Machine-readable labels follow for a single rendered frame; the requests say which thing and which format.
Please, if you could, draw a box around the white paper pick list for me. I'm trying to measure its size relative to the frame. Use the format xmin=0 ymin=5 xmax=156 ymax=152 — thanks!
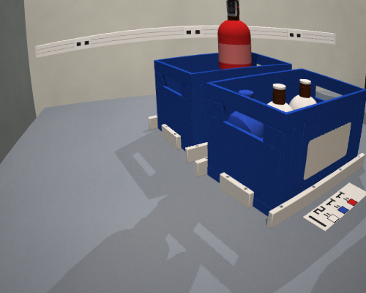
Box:
xmin=303 ymin=183 xmax=366 ymax=231

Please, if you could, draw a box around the red bottle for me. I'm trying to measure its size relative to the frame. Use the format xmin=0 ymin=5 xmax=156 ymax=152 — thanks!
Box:
xmin=217 ymin=7 xmax=252 ymax=70

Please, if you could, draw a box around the blue labelled bottle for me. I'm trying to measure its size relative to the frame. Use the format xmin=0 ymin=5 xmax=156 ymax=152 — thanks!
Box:
xmin=227 ymin=90 xmax=264 ymax=138

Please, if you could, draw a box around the blue plastic crate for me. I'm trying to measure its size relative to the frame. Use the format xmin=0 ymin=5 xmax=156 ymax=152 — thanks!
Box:
xmin=154 ymin=52 xmax=280 ymax=151
xmin=206 ymin=68 xmax=365 ymax=216

